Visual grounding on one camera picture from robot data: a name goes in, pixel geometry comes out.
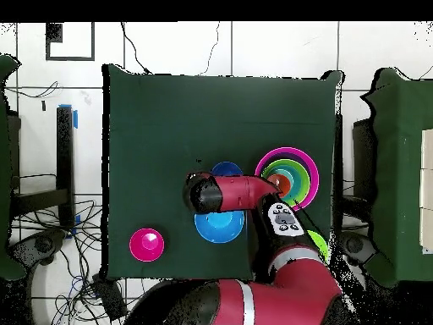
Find small dark blue bowl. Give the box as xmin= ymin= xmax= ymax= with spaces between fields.
xmin=210 ymin=161 xmax=244 ymax=178

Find large blue bowl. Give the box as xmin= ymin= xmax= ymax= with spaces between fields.
xmin=194 ymin=209 xmax=245 ymax=244

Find purple bowl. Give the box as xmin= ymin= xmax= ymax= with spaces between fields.
xmin=256 ymin=150 xmax=317 ymax=208

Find orange cup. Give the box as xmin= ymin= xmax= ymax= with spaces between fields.
xmin=266 ymin=174 xmax=293 ymax=199

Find green bowl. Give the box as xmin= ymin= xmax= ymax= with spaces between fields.
xmin=260 ymin=158 xmax=311 ymax=207
xmin=306 ymin=229 xmax=330 ymax=263

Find large pink bowl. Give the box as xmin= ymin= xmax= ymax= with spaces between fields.
xmin=254 ymin=146 xmax=320 ymax=212

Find light blue straight-sided bowl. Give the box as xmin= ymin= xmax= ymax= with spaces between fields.
xmin=268 ymin=164 xmax=308 ymax=203

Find dark green table cloth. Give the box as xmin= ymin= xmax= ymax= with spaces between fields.
xmin=101 ymin=63 xmax=346 ymax=284

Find small pink bowl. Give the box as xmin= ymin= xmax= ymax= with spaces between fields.
xmin=129 ymin=227 xmax=166 ymax=262

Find black power adapter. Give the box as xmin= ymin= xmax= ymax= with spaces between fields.
xmin=92 ymin=273 xmax=129 ymax=322

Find green-clothed side table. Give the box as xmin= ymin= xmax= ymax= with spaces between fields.
xmin=0 ymin=53 xmax=26 ymax=282
xmin=359 ymin=67 xmax=433 ymax=289

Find white boxes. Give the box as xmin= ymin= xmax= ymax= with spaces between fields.
xmin=419 ymin=128 xmax=433 ymax=255

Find thin black floor cable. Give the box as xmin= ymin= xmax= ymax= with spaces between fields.
xmin=120 ymin=22 xmax=151 ymax=74
xmin=199 ymin=22 xmax=221 ymax=76

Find black post with blue tape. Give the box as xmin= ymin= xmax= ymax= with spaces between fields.
xmin=11 ymin=104 xmax=79 ymax=231

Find bundle of floor cables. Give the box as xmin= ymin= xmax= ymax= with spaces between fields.
xmin=13 ymin=199 xmax=160 ymax=325

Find black square floor frame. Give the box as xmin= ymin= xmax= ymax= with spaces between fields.
xmin=45 ymin=22 xmax=96 ymax=62

